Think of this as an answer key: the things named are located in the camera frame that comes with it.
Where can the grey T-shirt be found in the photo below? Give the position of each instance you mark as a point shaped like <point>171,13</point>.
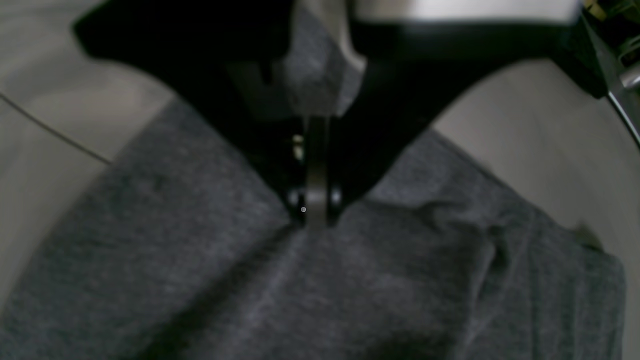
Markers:
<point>181,251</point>

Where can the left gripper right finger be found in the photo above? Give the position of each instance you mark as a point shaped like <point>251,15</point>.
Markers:
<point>414,70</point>

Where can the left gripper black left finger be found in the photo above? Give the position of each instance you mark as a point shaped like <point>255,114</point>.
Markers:
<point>220,57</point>

